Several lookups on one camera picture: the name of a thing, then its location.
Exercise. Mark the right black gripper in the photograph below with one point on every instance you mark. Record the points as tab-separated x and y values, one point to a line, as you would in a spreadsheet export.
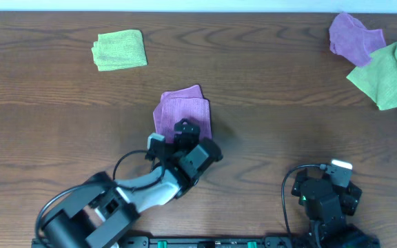
354	192

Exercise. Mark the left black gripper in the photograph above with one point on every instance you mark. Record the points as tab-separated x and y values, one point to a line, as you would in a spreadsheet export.
186	138

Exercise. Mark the purple cloth with white tag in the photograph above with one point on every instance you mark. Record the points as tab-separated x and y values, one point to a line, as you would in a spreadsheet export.
187	103

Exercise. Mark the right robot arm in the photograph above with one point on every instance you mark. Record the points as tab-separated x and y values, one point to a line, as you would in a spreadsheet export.
334	232

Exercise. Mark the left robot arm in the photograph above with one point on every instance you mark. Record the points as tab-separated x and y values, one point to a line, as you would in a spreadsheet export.
98	212

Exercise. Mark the folded green cloth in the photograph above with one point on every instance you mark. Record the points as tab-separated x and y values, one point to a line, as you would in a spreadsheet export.
119	50

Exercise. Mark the crumpled green cloth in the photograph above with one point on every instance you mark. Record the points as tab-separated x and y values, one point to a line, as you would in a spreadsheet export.
378	80

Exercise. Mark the purple cloth at top right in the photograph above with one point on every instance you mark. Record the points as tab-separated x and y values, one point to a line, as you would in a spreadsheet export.
351	39

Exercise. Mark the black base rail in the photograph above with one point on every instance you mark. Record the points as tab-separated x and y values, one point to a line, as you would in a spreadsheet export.
146	242

